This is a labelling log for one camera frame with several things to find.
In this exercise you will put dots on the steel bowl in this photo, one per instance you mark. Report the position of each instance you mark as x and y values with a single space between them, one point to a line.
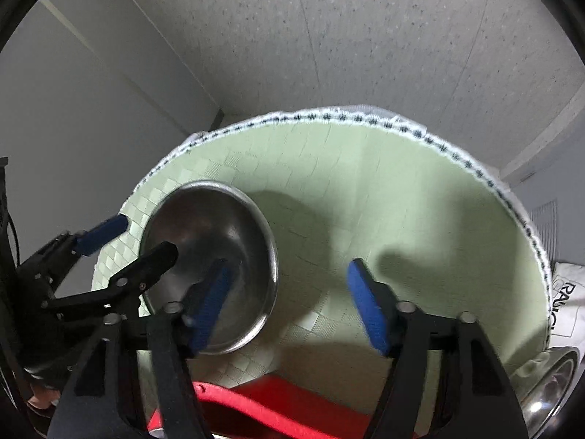
205 228
553 384

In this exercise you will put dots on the red plastic basket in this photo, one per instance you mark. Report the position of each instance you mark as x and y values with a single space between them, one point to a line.
283 402

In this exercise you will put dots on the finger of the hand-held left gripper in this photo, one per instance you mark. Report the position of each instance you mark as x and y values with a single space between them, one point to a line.
103 233
148 263

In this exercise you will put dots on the wall vent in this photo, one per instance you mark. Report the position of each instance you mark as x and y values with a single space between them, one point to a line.
546 224

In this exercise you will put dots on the green woven mat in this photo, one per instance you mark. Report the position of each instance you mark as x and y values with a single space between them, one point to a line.
388 192

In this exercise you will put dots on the black shelf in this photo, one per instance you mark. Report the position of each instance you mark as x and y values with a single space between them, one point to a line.
3 201

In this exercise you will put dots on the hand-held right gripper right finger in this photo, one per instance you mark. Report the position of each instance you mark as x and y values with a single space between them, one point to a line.
366 307

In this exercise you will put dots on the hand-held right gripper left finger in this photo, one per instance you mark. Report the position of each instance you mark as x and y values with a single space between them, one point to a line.
211 304

